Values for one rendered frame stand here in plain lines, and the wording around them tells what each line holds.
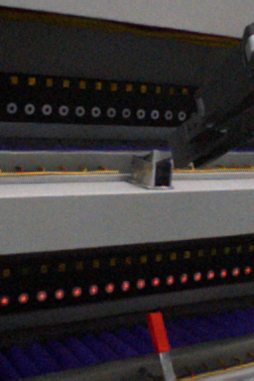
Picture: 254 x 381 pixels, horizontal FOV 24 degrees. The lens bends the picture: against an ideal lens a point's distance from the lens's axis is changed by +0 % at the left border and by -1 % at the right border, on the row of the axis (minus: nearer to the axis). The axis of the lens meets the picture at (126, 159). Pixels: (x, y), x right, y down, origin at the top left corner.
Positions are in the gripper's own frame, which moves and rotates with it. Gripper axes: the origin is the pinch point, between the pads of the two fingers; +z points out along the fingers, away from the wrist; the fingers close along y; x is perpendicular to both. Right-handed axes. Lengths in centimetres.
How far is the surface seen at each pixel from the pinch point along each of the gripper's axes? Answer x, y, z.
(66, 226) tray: -4.9, -9.5, 8.0
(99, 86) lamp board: 14.6, 2.5, 19.7
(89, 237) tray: -5.7, -7.4, 8.5
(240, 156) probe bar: 3.5, 14.3, 12.4
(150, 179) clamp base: -1.0, -1.2, 7.5
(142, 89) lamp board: 14.7, 8.3, 19.8
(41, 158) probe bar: 2.4, -9.3, 11.8
